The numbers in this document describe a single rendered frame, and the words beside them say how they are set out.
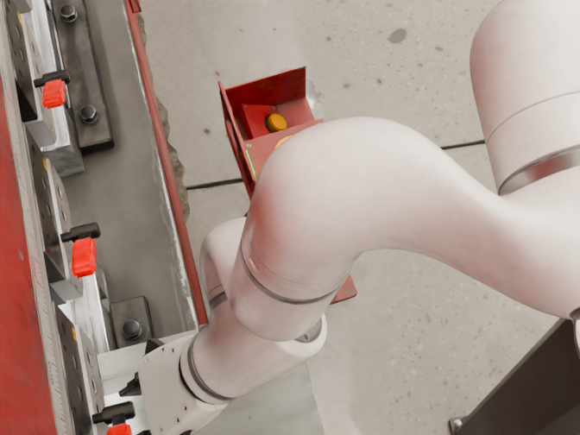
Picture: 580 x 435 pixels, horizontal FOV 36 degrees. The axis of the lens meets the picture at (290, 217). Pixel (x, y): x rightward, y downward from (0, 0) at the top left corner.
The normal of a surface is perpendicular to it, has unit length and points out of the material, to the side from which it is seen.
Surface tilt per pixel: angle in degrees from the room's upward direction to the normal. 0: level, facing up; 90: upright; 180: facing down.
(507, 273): 81
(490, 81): 66
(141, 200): 0
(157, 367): 50
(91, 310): 0
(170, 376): 56
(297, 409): 0
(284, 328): 89
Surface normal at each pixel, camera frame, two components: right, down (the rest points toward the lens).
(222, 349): -0.71, 0.06
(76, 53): -0.01, -0.39
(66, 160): 0.25, 0.89
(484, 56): -0.92, -0.12
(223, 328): -0.77, -0.15
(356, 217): -0.16, 0.61
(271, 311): -0.33, 0.85
